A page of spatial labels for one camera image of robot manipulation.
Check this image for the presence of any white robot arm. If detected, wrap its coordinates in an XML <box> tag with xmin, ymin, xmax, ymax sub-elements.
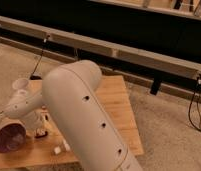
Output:
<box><xmin>4</xmin><ymin>60</ymin><xmax>143</xmax><ymax>171</ymax></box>

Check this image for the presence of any dark purple bowl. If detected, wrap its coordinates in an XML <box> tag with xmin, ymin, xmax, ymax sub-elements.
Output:
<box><xmin>0</xmin><ymin>123</ymin><xmax>26</xmax><ymax>153</ymax></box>

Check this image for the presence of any wooden table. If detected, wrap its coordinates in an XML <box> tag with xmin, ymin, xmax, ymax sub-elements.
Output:
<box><xmin>0</xmin><ymin>76</ymin><xmax>144</xmax><ymax>169</ymax></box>

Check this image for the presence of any white plastic bottle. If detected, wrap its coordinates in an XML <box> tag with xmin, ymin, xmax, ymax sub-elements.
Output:
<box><xmin>54</xmin><ymin>140</ymin><xmax>71</xmax><ymax>155</ymax></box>

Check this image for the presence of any black cable left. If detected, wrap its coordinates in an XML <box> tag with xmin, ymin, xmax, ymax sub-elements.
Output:
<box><xmin>29</xmin><ymin>34</ymin><xmax>50</xmax><ymax>81</ymax></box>

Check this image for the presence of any black cable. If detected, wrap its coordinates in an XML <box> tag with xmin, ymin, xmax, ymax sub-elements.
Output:
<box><xmin>29</xmin><ymin>34</ymin><xmax>50</xmax><ymax>81</ymax></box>
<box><xmin>188</xmin><ymin>73</ymin><xmax>201</xmax><ymax>158</ymax></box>

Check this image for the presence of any grey metal rail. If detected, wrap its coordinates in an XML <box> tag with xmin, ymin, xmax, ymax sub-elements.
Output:
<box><xmin>0</xmin><ymin>16</ymin><xmax>201</xmax><ymax>79</ymax></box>

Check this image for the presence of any black cable right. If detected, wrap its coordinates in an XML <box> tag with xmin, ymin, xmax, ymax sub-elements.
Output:
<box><xmin>188</xmin><ymin>73</ymin><xmax>201</xmax><ymax>158</ymax></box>

